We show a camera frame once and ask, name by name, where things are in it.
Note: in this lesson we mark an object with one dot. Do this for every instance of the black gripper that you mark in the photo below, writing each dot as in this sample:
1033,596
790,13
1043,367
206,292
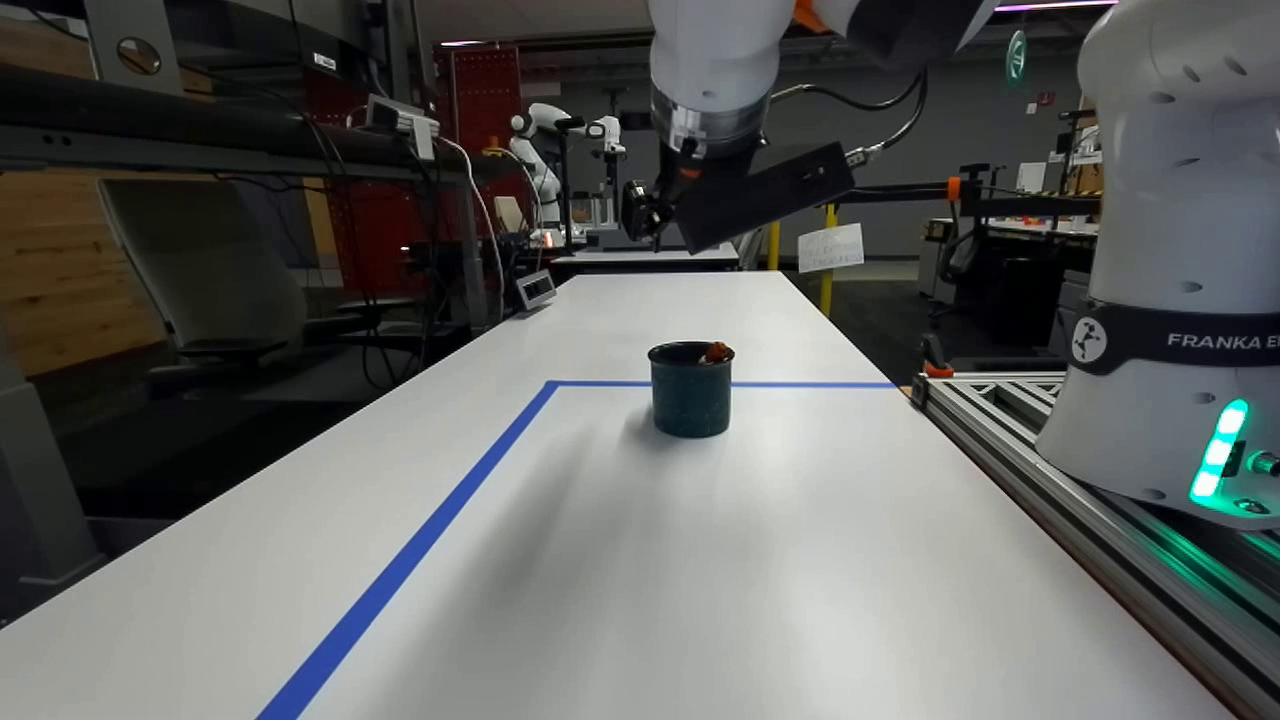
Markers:
678,202

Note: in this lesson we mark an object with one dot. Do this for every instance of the orange and white marker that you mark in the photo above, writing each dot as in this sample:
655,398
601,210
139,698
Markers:
721,353

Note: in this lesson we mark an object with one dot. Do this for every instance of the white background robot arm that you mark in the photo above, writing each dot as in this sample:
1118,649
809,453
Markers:
543,162

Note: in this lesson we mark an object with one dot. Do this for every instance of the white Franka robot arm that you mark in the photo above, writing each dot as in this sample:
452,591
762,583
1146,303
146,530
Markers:
1172,202

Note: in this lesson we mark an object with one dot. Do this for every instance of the dark green mug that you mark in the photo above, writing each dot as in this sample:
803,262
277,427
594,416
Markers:
690,398

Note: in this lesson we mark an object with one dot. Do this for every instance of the white paper sign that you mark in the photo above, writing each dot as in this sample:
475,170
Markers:
829,250

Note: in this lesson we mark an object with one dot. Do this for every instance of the small grey display device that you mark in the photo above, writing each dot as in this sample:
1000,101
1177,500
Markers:
533,288

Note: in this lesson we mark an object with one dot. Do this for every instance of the red cabinet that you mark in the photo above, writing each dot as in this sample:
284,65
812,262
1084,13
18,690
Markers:
403,224

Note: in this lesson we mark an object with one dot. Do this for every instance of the white power box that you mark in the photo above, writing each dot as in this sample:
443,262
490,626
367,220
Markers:
404,125

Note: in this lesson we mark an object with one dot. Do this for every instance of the blue tape line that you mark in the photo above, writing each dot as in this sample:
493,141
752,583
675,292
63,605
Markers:
403,564

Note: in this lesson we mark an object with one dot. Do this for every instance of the grey chair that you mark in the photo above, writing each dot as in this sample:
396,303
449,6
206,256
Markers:
215,264

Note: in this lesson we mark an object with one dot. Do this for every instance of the black shelf beam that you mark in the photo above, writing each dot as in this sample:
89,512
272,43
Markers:
162,131

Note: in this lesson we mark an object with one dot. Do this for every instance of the wooden board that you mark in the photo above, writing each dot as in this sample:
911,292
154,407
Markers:
63,282

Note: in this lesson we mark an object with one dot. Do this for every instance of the yellow post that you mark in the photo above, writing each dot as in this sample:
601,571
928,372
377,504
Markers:
825,284

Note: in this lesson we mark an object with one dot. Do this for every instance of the small orange bracket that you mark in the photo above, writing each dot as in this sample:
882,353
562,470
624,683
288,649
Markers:
938,368

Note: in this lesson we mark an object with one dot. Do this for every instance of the aluminium rail base frame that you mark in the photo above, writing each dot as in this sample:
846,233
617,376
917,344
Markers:
1067,483

